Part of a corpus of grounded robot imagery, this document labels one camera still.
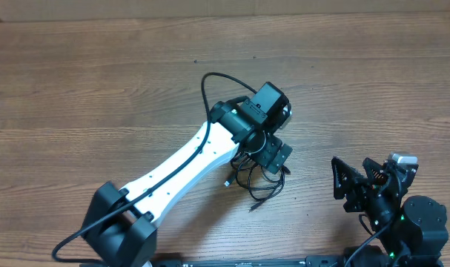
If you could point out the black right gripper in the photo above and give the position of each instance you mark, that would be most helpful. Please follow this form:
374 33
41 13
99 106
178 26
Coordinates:
351 178

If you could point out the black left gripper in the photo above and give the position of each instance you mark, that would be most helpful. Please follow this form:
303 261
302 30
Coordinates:
266 157

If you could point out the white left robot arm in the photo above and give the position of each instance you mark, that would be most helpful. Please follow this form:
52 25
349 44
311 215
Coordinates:
124 221

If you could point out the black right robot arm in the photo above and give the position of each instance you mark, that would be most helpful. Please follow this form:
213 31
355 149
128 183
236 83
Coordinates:
404 231

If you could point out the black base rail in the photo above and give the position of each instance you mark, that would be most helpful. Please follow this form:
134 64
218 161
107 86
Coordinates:
309 261

